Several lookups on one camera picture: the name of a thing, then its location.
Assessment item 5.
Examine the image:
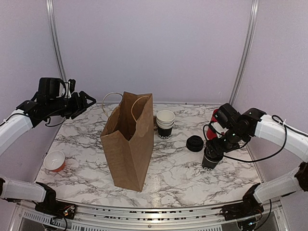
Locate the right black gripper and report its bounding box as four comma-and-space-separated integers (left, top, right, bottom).
206, 126, 247, 158

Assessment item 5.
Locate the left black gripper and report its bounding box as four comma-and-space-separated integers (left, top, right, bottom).
47, 90, 96, 119

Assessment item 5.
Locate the black cup lid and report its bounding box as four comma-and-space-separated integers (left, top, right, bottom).
204, 148, 223, 162

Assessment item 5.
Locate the single black paper cup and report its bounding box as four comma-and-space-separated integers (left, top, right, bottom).
202, 154, 221, 171

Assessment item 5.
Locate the brown paper bag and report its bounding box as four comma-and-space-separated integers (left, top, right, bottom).
101, 92, 154, 192

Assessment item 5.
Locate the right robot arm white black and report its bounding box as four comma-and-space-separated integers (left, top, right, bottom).
202, 103, 308, 220

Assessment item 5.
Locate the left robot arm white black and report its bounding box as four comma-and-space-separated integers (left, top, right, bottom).
0, 77, 96, 219

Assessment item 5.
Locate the red cylindrical container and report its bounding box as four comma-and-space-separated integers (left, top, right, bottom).
206, 109, 225, 140

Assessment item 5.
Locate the stack of black cup lids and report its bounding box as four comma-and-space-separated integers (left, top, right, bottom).
186, 135, 204, 152

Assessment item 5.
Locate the orange white bowl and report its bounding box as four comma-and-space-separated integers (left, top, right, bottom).
43, 151, 65, 172

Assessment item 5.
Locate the stack of black paper cups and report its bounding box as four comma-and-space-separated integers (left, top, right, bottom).
156, 110, 175, 140

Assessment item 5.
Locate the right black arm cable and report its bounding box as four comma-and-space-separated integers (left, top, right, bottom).
203, 115, 288, 162

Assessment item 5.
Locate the left aluminium frame post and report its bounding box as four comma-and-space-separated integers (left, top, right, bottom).
46, 0, 67, 82

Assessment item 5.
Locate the aluminium frame post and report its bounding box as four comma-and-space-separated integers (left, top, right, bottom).
229, 0, 259, 105
46, 0, 67, 82

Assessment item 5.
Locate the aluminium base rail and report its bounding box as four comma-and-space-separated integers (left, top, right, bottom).
8, 199, 290, 231

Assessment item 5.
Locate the right aluminium frame post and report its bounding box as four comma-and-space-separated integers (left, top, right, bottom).
229, 0, 259, 105

